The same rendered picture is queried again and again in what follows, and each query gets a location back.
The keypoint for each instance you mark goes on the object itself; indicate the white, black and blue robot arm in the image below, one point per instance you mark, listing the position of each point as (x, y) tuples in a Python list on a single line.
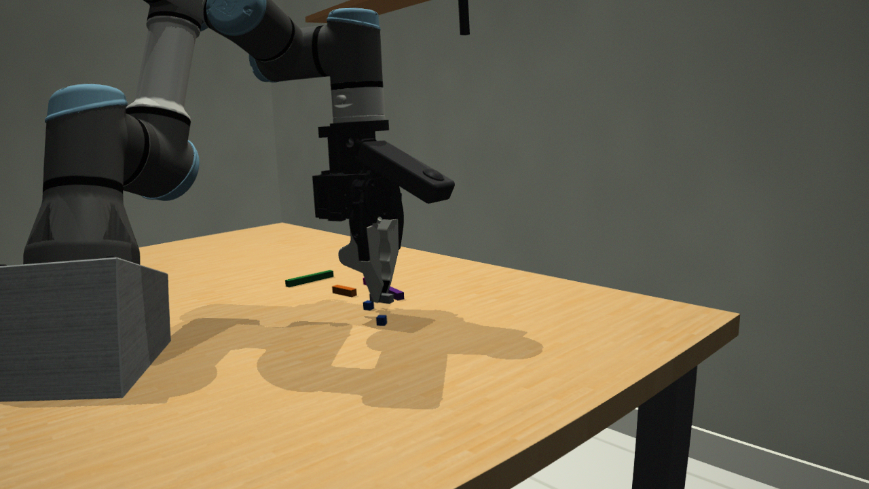
[(94, 138)]

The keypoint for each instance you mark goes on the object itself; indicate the purple rod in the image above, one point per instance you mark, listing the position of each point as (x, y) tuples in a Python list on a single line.
[(398, 295)]

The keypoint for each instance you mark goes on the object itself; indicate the grey rod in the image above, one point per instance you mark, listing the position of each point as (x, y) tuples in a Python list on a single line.
[(385, 298)]

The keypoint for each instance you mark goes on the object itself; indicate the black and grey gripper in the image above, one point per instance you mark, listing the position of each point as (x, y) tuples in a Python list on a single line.
[(351, 190)]

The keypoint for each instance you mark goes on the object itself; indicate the green rod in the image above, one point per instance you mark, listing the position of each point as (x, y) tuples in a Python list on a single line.
[(308, 278)]

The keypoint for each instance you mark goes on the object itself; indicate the orange rod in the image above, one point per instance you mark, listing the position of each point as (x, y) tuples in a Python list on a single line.
[(342, 290)]

